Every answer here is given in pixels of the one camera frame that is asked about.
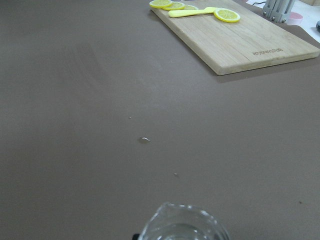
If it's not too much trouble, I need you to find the aluminium frame post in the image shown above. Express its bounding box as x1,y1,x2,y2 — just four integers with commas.
262,0,295,23

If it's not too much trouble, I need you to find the yellow plastic knife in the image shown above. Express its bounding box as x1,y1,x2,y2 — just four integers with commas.
168,7,218,18

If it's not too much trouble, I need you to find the clear glass measuring cup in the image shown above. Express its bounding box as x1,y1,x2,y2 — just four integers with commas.
137,202,231,240

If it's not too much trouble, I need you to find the lower lemon slice of row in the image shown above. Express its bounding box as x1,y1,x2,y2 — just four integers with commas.
149,0,173,9

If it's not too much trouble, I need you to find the upper lemon slice of row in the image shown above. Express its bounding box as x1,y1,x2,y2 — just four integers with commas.
183,4,199,10

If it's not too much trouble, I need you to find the lemon slice near blade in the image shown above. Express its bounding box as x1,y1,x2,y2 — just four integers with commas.
214,8,241,23

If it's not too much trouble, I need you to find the middle lemon slice of row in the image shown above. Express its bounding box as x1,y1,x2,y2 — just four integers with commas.
162,1,186,11

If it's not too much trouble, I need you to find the lemon slice of row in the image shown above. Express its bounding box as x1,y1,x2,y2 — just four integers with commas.
183,4,199,10
149,0,173,9
162,1,186,11

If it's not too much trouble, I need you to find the pink tumbler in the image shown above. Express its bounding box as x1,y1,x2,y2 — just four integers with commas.
285,11,304,26

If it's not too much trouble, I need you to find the wooden cutting board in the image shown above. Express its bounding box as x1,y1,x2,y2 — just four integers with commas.
152,0,320,76

